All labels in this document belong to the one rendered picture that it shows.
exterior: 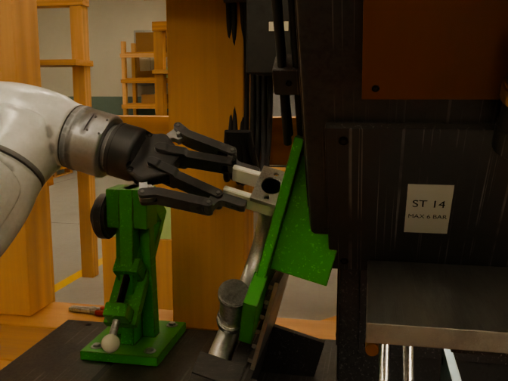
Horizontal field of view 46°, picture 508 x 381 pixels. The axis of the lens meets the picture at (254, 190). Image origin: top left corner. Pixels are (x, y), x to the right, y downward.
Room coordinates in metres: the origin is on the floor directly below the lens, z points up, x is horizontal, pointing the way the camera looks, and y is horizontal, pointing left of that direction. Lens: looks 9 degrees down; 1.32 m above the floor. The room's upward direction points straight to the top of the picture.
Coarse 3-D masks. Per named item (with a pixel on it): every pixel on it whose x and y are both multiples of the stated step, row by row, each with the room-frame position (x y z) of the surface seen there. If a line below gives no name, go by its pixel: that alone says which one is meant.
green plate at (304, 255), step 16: (288, 160) 0.67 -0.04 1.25; (304, 160) 0.68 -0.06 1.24; (288, 176) 0.67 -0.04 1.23; (304, 176) 0.68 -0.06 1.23; (288, 192) 0.67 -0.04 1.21; (304, 192) 0.68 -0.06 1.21; (288, 208) 0.69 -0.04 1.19; (304, 208) 0.68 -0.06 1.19; (272, 224) 0.68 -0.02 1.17; (288, 224) 0.69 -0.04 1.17; (304, 224) 0.68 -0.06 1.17; (272, 240) 0.68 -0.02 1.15; (288, 240) 0.69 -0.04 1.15; (304, 240) 0.68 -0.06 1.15; (320, 240) 0.68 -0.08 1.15; (272, 256) 0.69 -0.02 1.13; (288, 256) 0.69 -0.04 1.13; (304, 256) 0.68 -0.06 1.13; (320, 256) 0.68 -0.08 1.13; (272, 272) 0.75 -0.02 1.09; (288, 272) 0.69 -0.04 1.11; (304, 272) 0.68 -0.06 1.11; (320, 272) 0.68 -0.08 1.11
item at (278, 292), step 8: (280, 272) 0.75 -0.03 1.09; (272, 280) 0.73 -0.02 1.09; (280, 280) 0.72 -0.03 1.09; (272, 288) 0.71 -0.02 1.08; (280, 288) 0.77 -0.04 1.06; (272, 296) 0.71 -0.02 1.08; (280, 296) 0.83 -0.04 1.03; (272, 304) 0.71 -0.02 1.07; (264, 312) 0.72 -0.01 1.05; (272, 312) 0.74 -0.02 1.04; (264, 320) 0.71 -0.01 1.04; (272, 320) 0.79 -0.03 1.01; (264, 328) 0.71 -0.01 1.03; (256, 336) 0.74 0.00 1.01; (264, 336) 0.71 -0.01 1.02; (256, 344) 0.72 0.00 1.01; (264, 344) 0.76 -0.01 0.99; (256, 352) 0.71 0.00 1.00; (248, 360) 0.72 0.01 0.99; (256, 360) 0.71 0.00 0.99
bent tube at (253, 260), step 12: (264, 168) 0.79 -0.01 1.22; (264, 180) 0.78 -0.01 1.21; (276, 180) 0.78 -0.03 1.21; (252, 192) 0.76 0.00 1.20; (264, 192) 0.76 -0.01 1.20; (276, 192) 0.80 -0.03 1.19; (264, 204) 0.75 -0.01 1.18; (264, 216) 0.80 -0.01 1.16; (264, 228) 0.82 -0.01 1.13; (264, 240) 0.83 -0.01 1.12; (252, 252) 0.83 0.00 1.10; (252, 264) 0.83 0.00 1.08; (252, 276) 0.82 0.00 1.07; (216, 336) 0.75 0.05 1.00; (228, 336) 0.75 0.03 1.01; (216, 348) 0.74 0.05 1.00; (228, 348) 0.74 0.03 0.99; (228, 360) 0.73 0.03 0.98
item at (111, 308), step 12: (156, 228) 1.01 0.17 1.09; (156, 240) 1.00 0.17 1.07; (120, 264) 0.94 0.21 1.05; (144, 276) 0.95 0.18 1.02; (120, 288) 0.92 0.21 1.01; (144, 288) 0.94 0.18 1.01; (120, 300) 0.91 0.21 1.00; (132, 300) 0.93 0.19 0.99; (108, 312) 0.89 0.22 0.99; (120, 312) 0.88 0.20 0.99; (132, 312) 0.91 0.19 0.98; (108, 324) 0.91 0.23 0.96; (120, 324) 0.90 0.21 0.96; (132, 324) 0.90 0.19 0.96
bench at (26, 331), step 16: (48, 304) 1.22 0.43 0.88; (64, 304) 1.22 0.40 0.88; (80, 304) 1.22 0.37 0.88; (0, 320) 1.13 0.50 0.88; (16, 320) 1.13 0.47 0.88; (32, 320) 1.13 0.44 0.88; (48, 320) 1.13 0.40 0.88; (64, 320) 1.13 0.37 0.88; (80, 320) 1.13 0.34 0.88; (96, 320) 1.13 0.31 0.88; (160, 320) 1.13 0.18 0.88; (288, 320) 1.13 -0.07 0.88; (304, 320) 1.13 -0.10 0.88; (0, 336) 1.05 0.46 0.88; (16, 336) 1.05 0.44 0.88; (32, 336) 1.05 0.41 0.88; (320, 336) 1.05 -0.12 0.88; (0, 352) 0.98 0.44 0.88; (16, 352) 0.98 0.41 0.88; (0, 368) 0.92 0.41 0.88
